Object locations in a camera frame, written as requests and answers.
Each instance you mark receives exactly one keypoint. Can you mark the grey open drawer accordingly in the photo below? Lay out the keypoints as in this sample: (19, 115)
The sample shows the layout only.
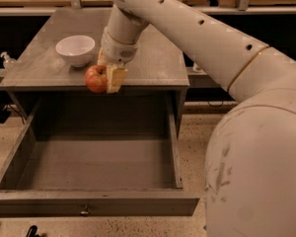
(58, 175)

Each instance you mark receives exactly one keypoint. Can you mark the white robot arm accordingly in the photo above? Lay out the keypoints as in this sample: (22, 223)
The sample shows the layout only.
(250, 166)

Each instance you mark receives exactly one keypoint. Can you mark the clear pump sanitizer bottle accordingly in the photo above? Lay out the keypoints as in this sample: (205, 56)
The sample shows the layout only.
(8, 61)

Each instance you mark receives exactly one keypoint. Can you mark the white ceramic bowl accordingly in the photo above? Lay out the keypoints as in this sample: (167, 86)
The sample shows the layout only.
(77, 51)

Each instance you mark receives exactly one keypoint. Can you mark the grey cabinet counter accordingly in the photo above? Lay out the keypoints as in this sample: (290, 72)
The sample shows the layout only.
(149, 103)

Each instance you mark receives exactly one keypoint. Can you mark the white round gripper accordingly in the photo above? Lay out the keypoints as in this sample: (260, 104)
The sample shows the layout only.
(117, 50)

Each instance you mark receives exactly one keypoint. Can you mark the red apple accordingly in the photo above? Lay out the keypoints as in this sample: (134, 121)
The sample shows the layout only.
(96, 78)

